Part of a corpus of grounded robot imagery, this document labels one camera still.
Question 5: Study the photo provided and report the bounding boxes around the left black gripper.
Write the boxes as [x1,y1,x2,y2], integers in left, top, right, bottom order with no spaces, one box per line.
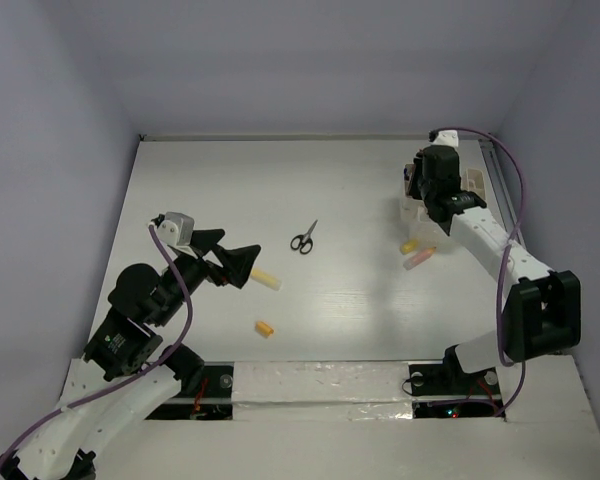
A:
[155,227,262,323]

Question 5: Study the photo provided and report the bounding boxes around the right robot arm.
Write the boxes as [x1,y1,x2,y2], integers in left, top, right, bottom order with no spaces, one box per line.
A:
[406,142,582,392]

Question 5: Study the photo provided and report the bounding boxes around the pink highlighter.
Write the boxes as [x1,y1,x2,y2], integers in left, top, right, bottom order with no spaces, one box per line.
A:
[403,247,436,270]

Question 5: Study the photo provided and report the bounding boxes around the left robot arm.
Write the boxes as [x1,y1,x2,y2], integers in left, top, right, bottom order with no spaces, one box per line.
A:
[0,213,261,479]

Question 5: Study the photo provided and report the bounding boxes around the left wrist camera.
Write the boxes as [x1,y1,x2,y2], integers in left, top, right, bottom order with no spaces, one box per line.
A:
[150,211,194,248]

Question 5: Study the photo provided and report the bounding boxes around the yellow highlighter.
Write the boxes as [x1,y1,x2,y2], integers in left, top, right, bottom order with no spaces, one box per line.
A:
[250,268,282,291]

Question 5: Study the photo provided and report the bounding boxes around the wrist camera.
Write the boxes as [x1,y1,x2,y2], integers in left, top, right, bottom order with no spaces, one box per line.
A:
[150,211,194,248]
[429,129,459,149]

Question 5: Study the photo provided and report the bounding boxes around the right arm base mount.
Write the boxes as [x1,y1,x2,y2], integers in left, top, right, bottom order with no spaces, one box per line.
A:
[401,362,504,419]

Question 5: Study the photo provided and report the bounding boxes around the black handled scissors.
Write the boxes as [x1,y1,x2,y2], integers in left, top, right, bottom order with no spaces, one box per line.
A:
[290,220,318,255]

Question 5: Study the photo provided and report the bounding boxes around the yellow highlighter cap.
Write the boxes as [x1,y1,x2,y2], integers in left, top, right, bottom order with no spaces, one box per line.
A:
[400,239,418,255]

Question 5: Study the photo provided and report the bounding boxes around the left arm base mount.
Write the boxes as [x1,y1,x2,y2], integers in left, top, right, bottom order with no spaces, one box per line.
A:
[146,346,234,421]

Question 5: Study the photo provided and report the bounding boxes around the orange highlighter cap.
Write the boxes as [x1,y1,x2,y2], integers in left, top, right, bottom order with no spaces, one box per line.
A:
[254,321,275,338]

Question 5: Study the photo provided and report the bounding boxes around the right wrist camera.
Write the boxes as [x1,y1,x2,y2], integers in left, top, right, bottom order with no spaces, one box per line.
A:
[429,129,459,149]

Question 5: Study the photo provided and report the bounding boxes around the white perforated organizer basket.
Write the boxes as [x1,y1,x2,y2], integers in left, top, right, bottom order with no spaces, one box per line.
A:
[400,161,487,250]

